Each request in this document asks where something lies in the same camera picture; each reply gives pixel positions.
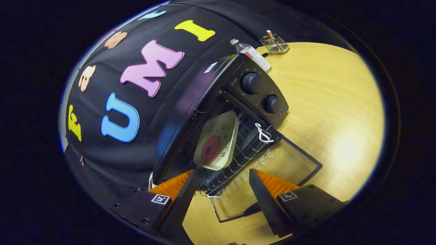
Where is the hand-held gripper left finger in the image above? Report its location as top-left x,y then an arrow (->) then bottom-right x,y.
109,169 -> 199,239

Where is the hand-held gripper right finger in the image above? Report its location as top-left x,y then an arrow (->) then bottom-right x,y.
249,168 -> 348,238

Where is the pink round ham slice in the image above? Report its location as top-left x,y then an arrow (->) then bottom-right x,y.
201,135 -> 221,163

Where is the white cherry print plate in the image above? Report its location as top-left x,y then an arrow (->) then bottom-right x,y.
193,111 -> 240,171

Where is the black toaster oven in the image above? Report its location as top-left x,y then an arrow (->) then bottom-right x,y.
150,53 -> 323,223

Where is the clear plastic bottle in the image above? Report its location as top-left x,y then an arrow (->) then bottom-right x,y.
230,38 -> 272,74

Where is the white cord loop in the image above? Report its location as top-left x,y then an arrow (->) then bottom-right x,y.
201,191 -> 222,211
255,122 -> 274,143

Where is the metal wire basket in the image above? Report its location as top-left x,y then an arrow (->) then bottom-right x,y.
259,34 -> 290,55

